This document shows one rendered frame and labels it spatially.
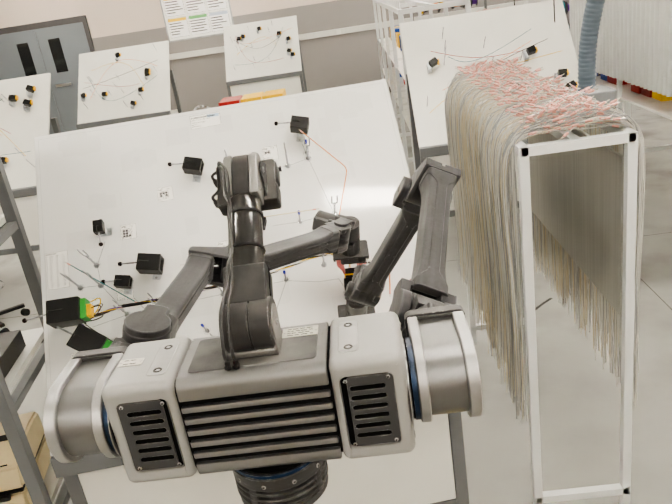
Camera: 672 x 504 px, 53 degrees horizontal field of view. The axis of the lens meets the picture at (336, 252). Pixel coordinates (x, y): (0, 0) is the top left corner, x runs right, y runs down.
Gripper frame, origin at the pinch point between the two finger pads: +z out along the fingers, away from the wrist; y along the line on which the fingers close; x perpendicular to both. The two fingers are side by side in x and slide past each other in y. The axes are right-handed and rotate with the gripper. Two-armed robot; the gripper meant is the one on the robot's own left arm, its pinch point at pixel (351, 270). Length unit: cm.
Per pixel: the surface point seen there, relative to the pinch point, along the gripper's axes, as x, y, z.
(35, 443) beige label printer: 23, 102, 42
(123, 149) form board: -48, 69, -15
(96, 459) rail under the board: 38, 76, 27
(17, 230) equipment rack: -24, 101, -6
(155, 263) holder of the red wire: -4, 56, -6
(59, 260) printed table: -15, 88, 0
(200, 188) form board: -34, 45, -8
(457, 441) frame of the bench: 34, -28, 44
